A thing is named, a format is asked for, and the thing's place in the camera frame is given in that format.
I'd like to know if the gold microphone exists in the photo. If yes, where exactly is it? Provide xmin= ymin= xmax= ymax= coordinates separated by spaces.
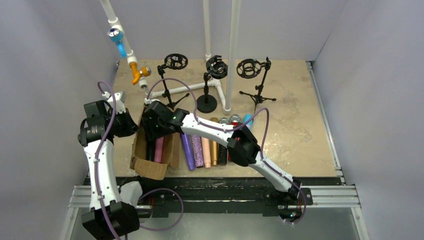
xmin=209 ymin=117 xmax=221 ymax=167

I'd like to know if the black glitter microphone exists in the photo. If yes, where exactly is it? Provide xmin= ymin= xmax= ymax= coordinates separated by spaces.
xmin=217 ymin=116 xmax=232 ymax=166

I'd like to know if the black table edge rail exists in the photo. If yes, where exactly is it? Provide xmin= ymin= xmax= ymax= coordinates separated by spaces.
xmin=82 ymin=176 xmax=342 ymax=219

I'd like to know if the blue toy microphone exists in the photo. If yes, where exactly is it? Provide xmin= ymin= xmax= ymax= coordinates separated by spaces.
xmin=107 ymin=27 xmax=127 ymax=58

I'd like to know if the aluminium frame rail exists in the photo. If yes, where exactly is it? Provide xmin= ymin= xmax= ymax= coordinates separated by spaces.
xmin=59 ymin=183 xmax=370 ymax=240

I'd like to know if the light blue microphone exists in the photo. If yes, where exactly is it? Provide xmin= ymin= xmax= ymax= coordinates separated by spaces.
xmin=243 ymin=114 xmax=253 ymax=130

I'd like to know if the black round-base mic stand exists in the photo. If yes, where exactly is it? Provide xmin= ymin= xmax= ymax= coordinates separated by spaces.
xmin=196 ymin=55 xmax=228 ymax=114

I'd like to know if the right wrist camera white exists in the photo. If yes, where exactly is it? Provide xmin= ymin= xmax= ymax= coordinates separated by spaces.
xmin=144 ymin=98 xmax=160 ymax=106

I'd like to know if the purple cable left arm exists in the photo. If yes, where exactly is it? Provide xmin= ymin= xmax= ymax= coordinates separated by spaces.
xmin=93 ymin=81 xmax=184 ymax=240

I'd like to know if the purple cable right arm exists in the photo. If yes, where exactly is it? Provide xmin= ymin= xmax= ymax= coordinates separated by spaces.
xmin=145 ymin=77 xmax=307 ymax=226

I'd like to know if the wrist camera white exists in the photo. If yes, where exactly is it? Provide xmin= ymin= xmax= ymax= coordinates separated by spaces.
xmin=144 ymin=98 xmax=160 ymax=106
xmin=102 ymin=91 xmax=127 ymax=115

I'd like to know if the black microphone orange end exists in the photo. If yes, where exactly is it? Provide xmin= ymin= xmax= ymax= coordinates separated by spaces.
xmin=145 ymin=140 xmax=156 ymax=162

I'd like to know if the black tripod mic stand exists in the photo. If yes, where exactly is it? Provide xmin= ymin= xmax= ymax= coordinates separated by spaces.
xmin=236 ymin=56 xmax=277 ymax=112
xmin=155 ymin=53 xmax=191 ymax=111

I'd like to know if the glitter purple microphone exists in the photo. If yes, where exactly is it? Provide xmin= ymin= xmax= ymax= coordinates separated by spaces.
xmin=191 ymin=135 xmax=204 ymax=168

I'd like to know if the brown cardboard box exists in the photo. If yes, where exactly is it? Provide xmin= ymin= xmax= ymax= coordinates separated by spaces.
xmin=129 ymin=117 xmax=181 ymax=180

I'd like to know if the white PVC pipe frame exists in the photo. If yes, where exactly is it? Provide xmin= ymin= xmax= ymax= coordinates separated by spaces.
xmin=100 ymin=0 xmax=241 ymax=115

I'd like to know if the orange toy microphone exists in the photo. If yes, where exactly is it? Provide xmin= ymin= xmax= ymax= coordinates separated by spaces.
xmin=129 ymin=62 xmax=152 ymax=85

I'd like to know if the hot pink microphone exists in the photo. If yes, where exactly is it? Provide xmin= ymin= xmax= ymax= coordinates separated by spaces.
xmin=153 ymin=137 xmax=165 ymax=163

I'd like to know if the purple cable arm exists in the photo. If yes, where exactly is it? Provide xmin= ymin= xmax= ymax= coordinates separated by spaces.
xmin=145 ymin=77 xmax=307 ymax=226
xmin=93 ymin=81 xmax=184 ymax=240

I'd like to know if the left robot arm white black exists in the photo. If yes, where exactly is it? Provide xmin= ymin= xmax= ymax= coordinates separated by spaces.
xmin=77 ymin=100 xmax=143 ymax=240

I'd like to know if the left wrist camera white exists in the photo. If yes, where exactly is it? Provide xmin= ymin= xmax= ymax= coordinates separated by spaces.
xmin=102 ymin=91 xmax=127 ymax=115

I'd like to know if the red glitter microphone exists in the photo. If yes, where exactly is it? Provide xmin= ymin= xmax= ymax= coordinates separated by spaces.
xmin=228 ymin=114 xmax=241 ymax=162

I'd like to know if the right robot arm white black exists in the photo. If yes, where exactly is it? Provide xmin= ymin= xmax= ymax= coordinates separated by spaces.
xmin=141 ymin=101 xmax=305 ymax=201

